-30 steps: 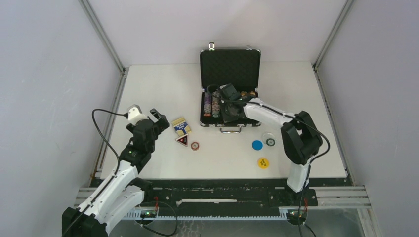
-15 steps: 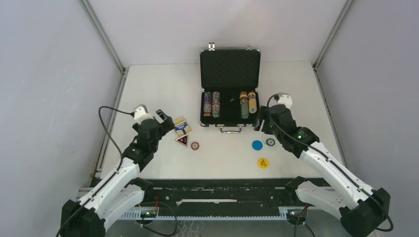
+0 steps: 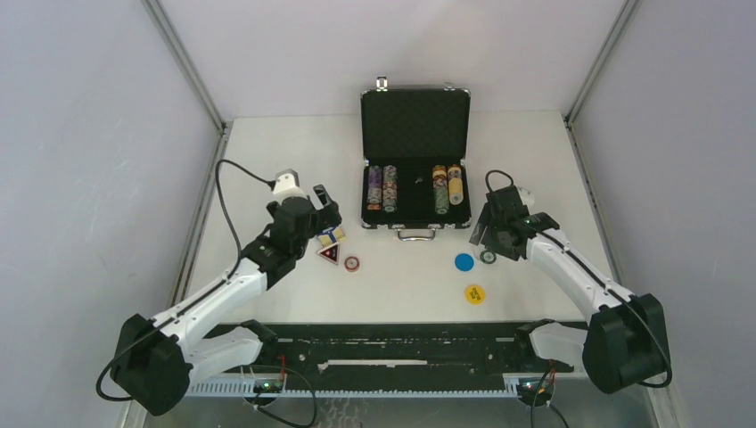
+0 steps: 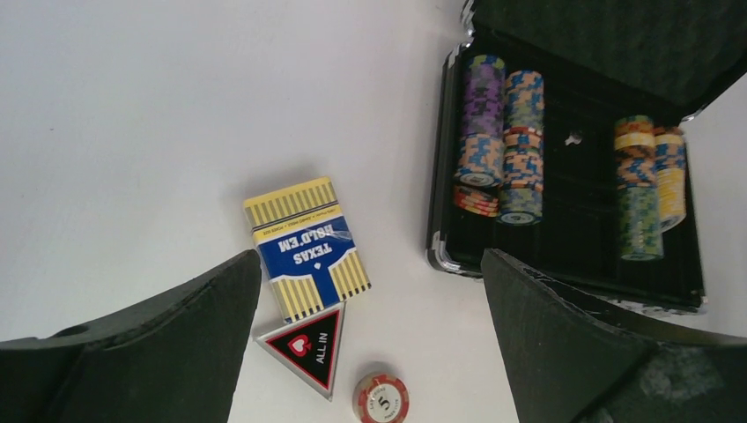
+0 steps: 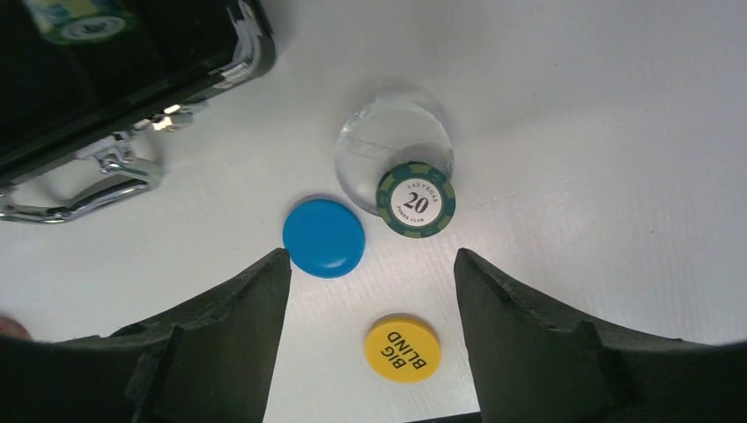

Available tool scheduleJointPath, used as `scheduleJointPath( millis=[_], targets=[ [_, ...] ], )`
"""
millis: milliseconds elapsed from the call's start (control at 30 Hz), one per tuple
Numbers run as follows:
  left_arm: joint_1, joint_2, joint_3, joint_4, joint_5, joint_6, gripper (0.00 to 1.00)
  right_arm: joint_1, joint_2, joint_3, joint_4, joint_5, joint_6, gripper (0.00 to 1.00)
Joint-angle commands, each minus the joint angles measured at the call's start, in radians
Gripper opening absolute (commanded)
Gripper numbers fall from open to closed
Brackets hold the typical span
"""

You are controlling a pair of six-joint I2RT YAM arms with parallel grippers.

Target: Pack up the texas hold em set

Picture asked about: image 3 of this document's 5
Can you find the playing card deck box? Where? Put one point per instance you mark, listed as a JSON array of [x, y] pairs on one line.
[[331, 236]]

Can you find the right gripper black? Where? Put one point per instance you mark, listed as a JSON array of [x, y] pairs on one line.
[[485, 219]]

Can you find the blue round button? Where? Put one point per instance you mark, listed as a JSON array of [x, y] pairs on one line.
[[464, 262]]

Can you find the black aluminium poker case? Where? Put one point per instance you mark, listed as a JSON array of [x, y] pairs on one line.
[[415, 128]]

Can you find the red black triangular button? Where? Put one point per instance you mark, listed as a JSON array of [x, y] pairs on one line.
[[331, 253]]

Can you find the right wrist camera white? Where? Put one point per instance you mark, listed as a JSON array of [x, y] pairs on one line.
[[526, 195]]

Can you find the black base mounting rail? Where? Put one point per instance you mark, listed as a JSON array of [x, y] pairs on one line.
[[396, 358]]

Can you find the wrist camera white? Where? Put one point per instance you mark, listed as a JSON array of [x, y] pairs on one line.
[[526, 195], [288, 184]]

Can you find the green chip row inner left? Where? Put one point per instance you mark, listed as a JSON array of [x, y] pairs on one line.
[[389, 188]]

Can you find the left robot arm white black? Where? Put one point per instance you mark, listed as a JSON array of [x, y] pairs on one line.
[[158, 359]]

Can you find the yellow chip row far right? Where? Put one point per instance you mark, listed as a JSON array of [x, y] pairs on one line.
[[455, 185]]

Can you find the yellow round button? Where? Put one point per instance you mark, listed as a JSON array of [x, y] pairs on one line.
[[475, 294]]

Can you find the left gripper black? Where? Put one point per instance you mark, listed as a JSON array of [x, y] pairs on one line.
[[327, 217]]

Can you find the green orange chip row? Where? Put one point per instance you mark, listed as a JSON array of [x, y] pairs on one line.
[[439, 178]]

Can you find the red white poker chip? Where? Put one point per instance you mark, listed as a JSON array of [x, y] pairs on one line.
[[352, 264]]

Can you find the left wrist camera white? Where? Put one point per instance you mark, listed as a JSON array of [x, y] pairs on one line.
[[288, 184]]

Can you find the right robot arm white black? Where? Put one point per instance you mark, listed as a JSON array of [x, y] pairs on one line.
[[625, 341]]

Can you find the purple chip row far left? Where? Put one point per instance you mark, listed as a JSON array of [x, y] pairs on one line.
[[374, 188]]

